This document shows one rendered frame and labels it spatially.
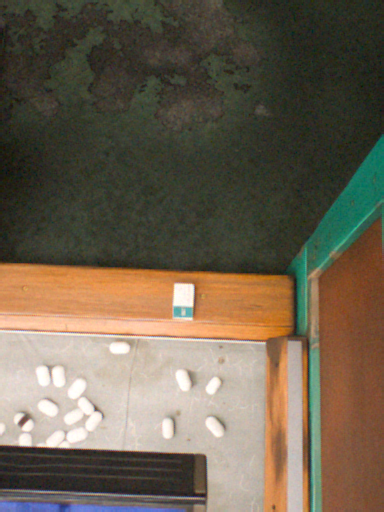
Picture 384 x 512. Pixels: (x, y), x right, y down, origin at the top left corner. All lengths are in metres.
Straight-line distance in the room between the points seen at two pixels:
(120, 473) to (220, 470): 0.37
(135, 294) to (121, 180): 0.94
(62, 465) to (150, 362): 0.38
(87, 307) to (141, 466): 0.41
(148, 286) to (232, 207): 0.90
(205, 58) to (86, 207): 0.68
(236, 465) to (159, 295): 0.32
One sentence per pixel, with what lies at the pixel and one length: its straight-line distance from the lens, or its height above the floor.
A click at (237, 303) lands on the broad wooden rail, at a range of 1.01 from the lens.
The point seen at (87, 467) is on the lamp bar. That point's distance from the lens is 0.68.
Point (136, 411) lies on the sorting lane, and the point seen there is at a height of 0.74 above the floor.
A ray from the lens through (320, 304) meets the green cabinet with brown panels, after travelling 0.91.
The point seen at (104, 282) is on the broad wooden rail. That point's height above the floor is 0.76.
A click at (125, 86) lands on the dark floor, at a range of 2.07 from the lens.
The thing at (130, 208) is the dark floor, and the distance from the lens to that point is 1.87.
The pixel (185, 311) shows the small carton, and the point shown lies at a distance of 0.98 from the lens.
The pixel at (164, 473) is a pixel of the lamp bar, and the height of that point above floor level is 1.09.
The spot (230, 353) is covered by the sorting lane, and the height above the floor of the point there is 0.74.
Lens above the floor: 1.75
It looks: 75 degrees down
